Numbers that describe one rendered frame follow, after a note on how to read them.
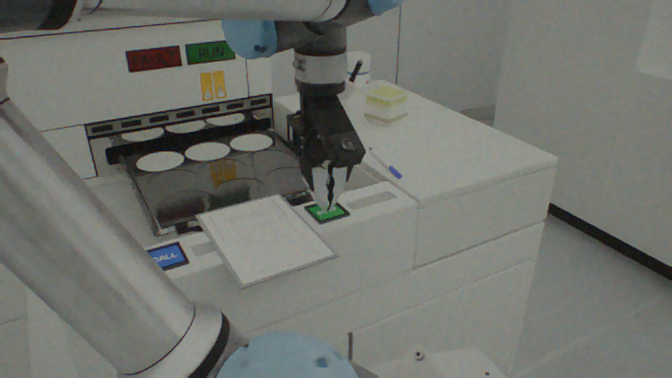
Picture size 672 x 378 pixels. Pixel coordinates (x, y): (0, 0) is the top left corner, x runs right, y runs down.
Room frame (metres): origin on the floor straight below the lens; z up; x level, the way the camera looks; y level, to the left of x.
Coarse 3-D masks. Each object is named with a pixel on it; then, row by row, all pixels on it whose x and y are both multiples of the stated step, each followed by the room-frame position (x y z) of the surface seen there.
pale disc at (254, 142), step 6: (234, 138) 1.18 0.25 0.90; (240, 138) 1.18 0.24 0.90; (246, 138) 1.18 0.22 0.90; (252, 138) 1.18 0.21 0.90; (258, 138) 1.18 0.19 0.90; (264, 138) 1.18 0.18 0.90; (270, 138) 1.18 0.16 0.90; (234, 144) 1.14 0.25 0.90; (240, 144) 1.14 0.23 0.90; (246, 144) 1.14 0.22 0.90; (252, 144) 1.14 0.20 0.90; (258, 144) 1.14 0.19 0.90; (264, 144) 1.14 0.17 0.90; (270, 144) 1.14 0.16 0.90; (240, 150) 1.11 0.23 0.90; (246, 150) 1.11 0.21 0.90; (252, 150) 1.11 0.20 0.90
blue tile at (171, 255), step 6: (174, 246) 0.62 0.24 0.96; (150, 252) 0.61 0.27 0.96; (156, 252) 0.61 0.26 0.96; (162, 252) 0.61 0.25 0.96; (168, 252) 0.61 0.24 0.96; (174, 252) 0.61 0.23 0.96; (156, 258) 0.59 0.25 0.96; (162, 258) 0.59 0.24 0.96; (168, 258) 0.59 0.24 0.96; (174, 258) 0.59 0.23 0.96; (180, 258) 0.59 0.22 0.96; (162, 264) 0.58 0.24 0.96; (168, 264) 0.58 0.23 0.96
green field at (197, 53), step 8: (192, 48) 1.20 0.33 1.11; (200, 48) 1.21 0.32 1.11; (208, 48) 1.22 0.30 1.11; (216, 48) 1.23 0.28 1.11; (224, 48) 1.24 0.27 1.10; (192, 56) 1.20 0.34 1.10; (200, 56) 1.21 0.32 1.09; (208, 56) 1.22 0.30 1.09; (216, 56) 1.23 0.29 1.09; (224, 56) 1.24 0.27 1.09; (232, 56) 1.25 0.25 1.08
